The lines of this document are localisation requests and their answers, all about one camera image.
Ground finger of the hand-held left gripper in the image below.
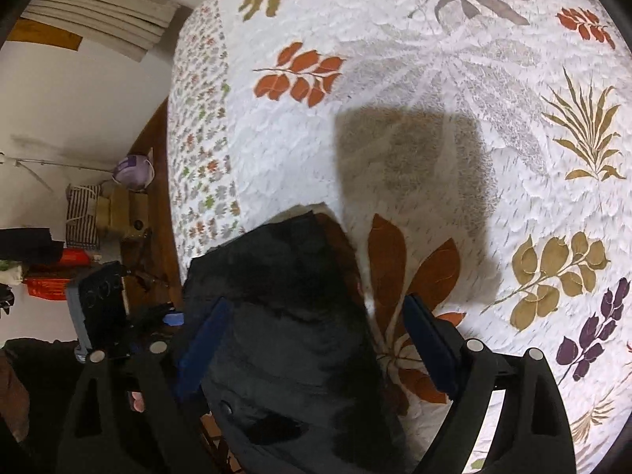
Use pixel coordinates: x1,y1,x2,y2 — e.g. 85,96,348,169
131,305,186,351

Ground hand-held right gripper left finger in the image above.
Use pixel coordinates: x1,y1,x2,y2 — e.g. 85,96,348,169
56,297,234,474

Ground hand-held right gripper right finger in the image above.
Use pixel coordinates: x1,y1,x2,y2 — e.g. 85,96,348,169
401,293,577,474

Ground black pants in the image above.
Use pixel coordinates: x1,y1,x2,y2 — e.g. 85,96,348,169
180,210,410,474

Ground black cloth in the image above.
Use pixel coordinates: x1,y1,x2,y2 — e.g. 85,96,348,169
0,227,65,267

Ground cardboard box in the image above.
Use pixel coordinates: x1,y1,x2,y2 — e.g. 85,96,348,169
96,190,150,239

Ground person's dark clothing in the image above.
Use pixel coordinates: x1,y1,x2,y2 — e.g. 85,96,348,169
0,338,86,474

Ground thin metal rod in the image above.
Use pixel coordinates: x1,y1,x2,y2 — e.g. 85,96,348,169
0,153,115,175

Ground floral quilted blanket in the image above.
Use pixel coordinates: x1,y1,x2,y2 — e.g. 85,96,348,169
165,0,632,474

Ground white pleated curtain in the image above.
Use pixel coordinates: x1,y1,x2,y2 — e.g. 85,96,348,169
22,0,181,63

